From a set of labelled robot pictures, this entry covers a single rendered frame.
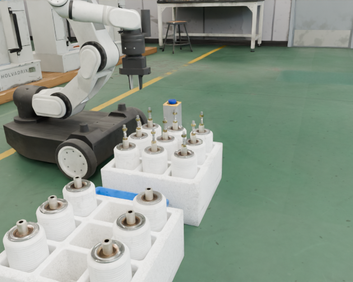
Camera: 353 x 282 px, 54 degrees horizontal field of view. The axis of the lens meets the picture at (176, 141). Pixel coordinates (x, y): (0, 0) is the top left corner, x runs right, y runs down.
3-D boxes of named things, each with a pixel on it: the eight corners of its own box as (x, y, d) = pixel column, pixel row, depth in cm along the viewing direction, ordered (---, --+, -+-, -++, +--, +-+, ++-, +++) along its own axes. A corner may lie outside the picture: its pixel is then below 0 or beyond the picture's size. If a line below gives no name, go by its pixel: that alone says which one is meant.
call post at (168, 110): (165, 164, 175) (162, 105, 163) (169, 158, 181) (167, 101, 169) (177, 165, 172) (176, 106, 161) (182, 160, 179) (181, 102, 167)
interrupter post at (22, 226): (16, 235, 84) (13, 224, 83) (23, 229, 86) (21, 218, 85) (24, 236, 84) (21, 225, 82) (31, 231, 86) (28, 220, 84)
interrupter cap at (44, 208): (33, 212, 93) (33, 210, 93) (51, 198, 100) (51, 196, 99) (56, 217, 91) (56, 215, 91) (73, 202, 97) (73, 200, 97)
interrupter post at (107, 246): (100, 254, 77) (98, 243, 76) (106, 248, 79) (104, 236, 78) (110, 257, 76) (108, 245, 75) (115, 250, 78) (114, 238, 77)
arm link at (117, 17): (139, 31, 122) (100, 25, 120) (139, 28, 130) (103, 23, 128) (141, 11, 120) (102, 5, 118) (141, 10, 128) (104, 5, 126)
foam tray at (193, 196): (105, 208, 138) (100, 169, 131) (144, 167, 172) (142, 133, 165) (198, 226, 126) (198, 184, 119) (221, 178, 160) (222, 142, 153)
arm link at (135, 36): (120, 43, 124) (117, 10, 120) (121, 40, 134) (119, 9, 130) (151, 42, 125) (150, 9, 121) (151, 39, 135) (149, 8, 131)
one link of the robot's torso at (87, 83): (38, 107, 177) (82, 37, 152) (64, 97, 194) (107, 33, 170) (59, 128, 177) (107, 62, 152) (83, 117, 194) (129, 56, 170)
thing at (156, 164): (165, 184, 142) (163, 144, 135) (171, 196, 133) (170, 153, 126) (142, 188, 139) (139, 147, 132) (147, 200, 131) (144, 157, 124)
